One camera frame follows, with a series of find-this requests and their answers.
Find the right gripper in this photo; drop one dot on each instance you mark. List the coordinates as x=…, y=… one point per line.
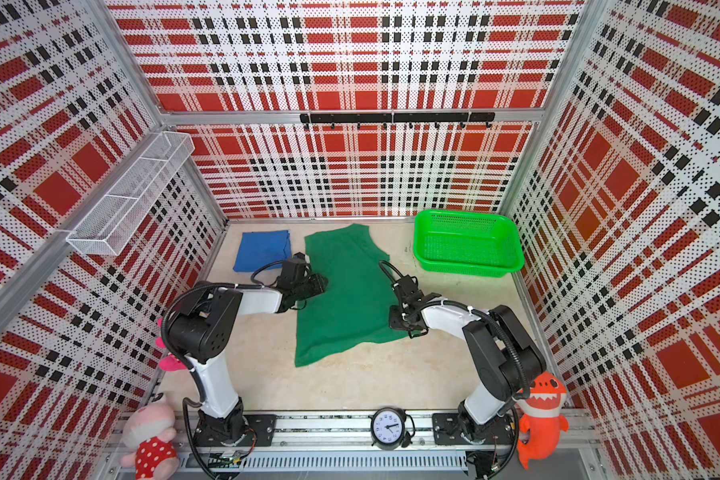
x=396, y=322

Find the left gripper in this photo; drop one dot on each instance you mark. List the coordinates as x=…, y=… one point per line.
x=318, y=283

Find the green tank top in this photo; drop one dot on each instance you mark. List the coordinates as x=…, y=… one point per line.
x=354, y=308

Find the blue tank top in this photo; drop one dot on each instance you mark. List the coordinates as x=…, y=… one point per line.
x=258, y=249

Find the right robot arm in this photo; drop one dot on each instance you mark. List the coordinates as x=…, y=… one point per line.
x=506, y=359

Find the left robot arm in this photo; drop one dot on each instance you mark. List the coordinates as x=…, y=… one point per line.
x=197, y=328

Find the green plastic basket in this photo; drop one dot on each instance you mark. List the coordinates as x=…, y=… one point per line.
x=467, y=243

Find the small black analog clock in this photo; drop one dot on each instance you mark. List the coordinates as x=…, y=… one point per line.
x=388, y=429

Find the pink plush with yellow glasses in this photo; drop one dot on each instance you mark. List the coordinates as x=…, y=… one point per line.
x=169, y=362

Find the red shark plush toy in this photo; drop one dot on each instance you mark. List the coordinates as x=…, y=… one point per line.
x=542, y=419

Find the pink plush with strawberry dress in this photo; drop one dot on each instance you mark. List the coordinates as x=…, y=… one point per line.
x=148, y=436

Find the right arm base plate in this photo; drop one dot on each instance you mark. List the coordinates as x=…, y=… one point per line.
x=450, y=429

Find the aluminium front rail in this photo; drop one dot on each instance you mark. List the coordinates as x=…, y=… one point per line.
x=310, y=443

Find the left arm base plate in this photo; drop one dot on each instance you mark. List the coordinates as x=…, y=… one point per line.
x=258, y=429

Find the black hook rail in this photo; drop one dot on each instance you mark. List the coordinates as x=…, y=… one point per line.
x=333, y=119

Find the white wire mesh shelf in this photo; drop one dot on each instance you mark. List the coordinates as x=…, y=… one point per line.
x=114, y=219

